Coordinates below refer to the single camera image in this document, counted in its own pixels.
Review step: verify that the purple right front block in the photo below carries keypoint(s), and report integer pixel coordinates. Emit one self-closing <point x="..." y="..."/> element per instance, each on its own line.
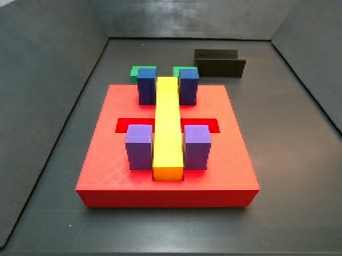
<point x="197" y="147"/>

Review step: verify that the purple block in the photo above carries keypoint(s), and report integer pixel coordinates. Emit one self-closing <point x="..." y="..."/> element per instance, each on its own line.
<point x="140" y="146"/>
<point x="197" y="147"/>

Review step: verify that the yellow long bar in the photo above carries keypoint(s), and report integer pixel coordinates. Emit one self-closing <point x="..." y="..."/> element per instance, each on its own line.
<point x="168" y="160"/>

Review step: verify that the green bridge-shaped object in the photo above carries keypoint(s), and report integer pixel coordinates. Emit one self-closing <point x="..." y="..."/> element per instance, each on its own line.
<point x="177" y="70"/>

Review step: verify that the blue left rear block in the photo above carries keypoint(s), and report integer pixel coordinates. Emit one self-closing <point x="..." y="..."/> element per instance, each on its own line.
<point x="146" y="85"/>

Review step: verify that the purple left front block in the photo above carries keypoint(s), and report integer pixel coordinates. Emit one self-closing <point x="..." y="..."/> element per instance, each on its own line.
<point x="140" y="146"/>

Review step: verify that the red base board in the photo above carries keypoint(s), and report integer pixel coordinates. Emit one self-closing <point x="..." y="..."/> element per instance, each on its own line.
<point x="109" y="184"/>

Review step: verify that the black fixture stand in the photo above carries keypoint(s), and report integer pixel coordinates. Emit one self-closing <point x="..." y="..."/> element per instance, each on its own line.
<point x="219" y="63"/>

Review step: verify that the blue block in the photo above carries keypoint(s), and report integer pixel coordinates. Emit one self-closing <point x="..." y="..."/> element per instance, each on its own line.
<point x="146" y="85"/>
<point x="189" y="80"/>

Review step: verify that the blue right rear block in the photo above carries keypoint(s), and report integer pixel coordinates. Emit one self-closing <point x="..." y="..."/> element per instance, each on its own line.
<point x="189" y="80"/>

